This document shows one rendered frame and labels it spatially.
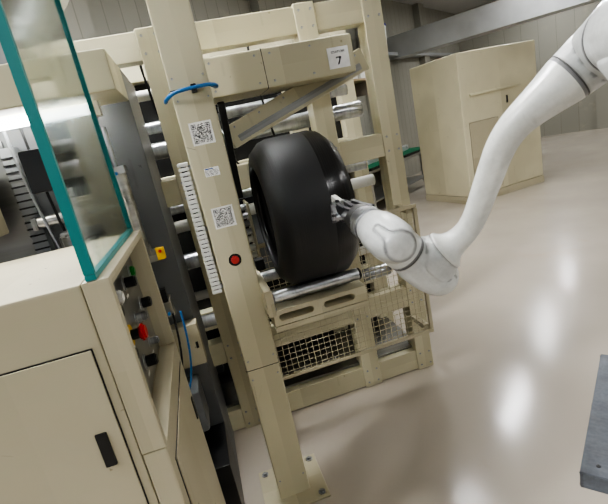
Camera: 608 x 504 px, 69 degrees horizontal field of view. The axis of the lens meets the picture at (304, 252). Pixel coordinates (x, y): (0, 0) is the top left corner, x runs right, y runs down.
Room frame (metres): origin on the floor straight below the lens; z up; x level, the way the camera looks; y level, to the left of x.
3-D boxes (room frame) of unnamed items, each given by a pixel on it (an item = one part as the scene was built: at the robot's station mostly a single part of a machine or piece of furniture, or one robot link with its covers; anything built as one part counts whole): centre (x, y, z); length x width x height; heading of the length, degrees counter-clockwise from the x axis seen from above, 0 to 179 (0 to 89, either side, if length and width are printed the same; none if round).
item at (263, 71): (1.99, -0.05, 1.71); 0.61 x 0.25 x 0.15; 101
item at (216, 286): (1.56, 0.34, 1.19); 0.05 x 0.04 x 0.48; 11
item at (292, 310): (1.54, -0.01, 0.84); 0.36 x 0.09 x 0.06; 101
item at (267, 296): (1.64, 0.19, 0.90); 0.40 x 0.03 x 0.10; 11
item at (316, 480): (1.61, 0.26, 0.01); 0.27 x 0.27 x 0.02; 11
